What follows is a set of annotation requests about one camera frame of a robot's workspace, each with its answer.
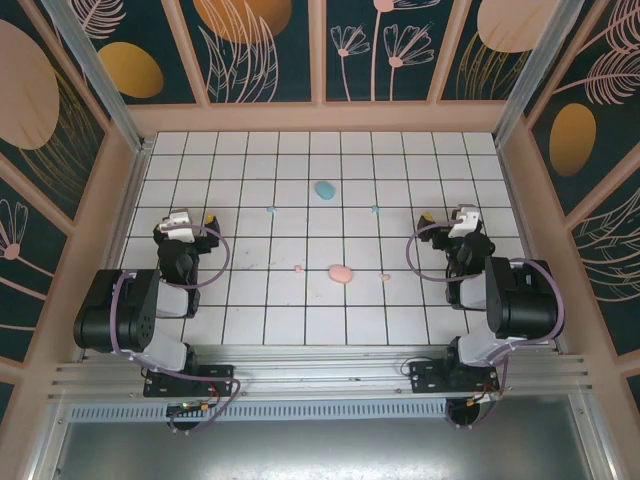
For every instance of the pink earbud charging case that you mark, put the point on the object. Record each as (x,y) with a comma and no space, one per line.
(341,274)

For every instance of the blue earbud charging case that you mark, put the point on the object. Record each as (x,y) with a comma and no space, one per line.
(325,190)

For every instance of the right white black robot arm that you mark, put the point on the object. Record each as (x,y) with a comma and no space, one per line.
(530,305)

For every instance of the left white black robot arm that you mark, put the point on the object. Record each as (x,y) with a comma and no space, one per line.
(107,310)

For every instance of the grey metal sheet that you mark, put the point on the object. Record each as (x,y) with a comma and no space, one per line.
(320,450)

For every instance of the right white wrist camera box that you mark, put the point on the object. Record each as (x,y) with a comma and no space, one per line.
(464,220)

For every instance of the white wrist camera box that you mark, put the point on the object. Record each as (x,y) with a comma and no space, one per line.
(176,224)
(464,220)

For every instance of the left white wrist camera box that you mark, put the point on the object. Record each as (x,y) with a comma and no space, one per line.
(176,224)

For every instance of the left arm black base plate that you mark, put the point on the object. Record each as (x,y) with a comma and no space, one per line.
(220,375)

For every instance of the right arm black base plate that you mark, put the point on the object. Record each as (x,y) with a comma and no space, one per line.
(425,375)

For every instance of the aluminium mounting rail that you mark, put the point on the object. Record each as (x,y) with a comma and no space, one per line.
(320,370)

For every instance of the aluminium frame post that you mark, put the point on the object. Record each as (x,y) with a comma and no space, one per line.
(545,50)
(85,50)

